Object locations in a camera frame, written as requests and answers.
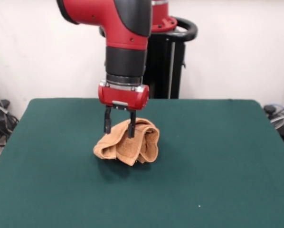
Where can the tan terry towel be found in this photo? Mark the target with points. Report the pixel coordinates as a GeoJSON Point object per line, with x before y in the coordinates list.
{"type": "Point", "coordinates": [127, 147]}

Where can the dark green table cloth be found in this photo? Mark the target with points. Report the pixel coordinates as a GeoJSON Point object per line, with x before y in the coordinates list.
{"type": "Point", "coordinates": [203, 154]}

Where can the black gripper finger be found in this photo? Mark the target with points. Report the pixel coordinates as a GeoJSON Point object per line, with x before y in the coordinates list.
{"type": "Point", "coordinates": [132, 123]}
{"type": "Point", "coordinates": [107, 121]}

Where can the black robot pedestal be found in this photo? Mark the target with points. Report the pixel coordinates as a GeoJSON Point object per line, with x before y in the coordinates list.
{"type": "Point", "coordinates": [161, 66]}

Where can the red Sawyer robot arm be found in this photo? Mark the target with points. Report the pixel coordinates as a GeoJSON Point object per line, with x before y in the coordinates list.
{"type": "Point", "coordinates": [123, 28]}

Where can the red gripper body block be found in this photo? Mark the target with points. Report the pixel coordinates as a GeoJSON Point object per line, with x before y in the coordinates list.
{"type": "Point", "coordinates": [123, 97]}

